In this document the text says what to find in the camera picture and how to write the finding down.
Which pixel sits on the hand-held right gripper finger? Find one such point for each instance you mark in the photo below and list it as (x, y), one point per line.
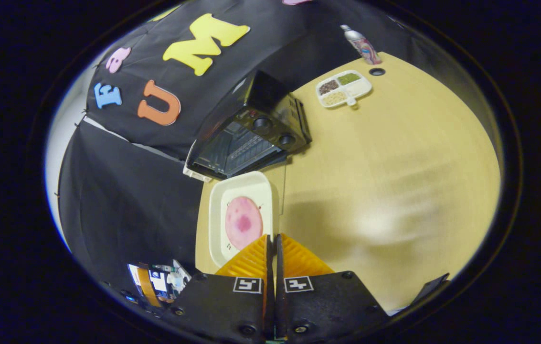
(269, 286)
(278, 286)

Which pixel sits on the pink ham slice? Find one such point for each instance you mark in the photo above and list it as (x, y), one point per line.
(244, 222)

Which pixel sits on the white square plate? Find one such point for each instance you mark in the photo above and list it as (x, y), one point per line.
(241, 186)

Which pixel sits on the black electric oven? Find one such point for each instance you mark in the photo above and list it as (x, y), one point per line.
(270, 100)

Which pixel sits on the black backdrop cloth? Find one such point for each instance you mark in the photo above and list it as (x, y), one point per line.
(127, 200)

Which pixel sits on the white divided grain dish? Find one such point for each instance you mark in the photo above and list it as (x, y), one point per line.
(358, 87)

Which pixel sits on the black table grommet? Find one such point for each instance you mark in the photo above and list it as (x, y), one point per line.
(377, 72)

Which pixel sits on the silver printed bottle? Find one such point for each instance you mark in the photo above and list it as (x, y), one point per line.
(363, 48)

